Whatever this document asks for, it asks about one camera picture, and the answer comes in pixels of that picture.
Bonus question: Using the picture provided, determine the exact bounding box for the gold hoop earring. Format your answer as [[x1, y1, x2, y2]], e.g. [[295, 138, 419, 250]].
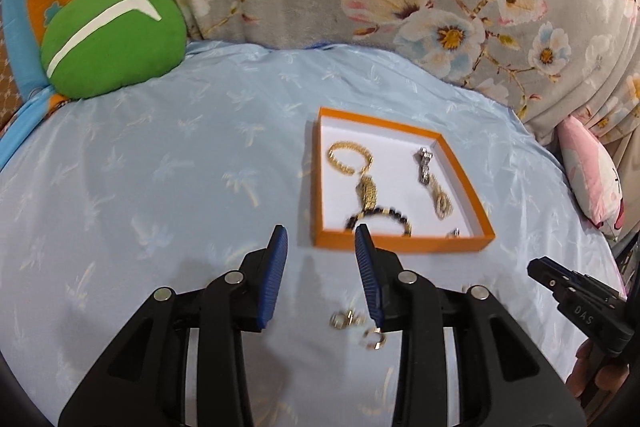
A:
[[360, 327, 386, 351]]

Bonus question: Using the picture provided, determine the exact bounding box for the white pearl bracelet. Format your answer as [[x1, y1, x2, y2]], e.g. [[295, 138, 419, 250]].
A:
[[428, 173, 456, 221]]

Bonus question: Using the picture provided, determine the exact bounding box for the opal hoop earring with charm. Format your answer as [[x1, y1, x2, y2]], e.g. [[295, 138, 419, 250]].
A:
[[329, 309, 367, 331]]

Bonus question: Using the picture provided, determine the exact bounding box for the silver link watch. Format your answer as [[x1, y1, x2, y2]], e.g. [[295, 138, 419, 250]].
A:
[[414, 147, 433, 186]]

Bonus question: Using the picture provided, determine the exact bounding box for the black bead bracelet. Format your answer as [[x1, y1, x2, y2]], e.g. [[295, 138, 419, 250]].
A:
[[344, 204, 414, 238]]

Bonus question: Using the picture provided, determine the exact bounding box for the gold link watch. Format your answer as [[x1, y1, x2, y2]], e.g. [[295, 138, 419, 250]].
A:
[[356, 174, 378, 210]]

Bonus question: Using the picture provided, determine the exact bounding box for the gold braided bangle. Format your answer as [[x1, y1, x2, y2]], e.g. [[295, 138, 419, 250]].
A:
[[326, 141, 373, 176]]

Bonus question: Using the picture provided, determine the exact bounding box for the person's right hand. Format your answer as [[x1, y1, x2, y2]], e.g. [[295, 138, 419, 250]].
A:
[[565, 340, 629, 398]]

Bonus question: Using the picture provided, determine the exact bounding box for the pink cartoon pillow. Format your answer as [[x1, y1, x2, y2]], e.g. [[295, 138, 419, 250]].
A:
[[556, 116, 625, 239]]

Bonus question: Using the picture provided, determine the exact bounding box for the light blue palm-print sheet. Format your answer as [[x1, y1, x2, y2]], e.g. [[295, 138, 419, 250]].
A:
[[1, 42, 620, 426]]

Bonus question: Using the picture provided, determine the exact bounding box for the orange shallow box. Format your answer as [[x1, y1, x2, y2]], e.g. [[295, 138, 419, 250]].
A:
[[311, 107, 496, 254]]

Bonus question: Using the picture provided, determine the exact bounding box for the green plush cushion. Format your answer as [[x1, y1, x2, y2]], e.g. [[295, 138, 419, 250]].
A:
[[40, 0, 186, 100]]

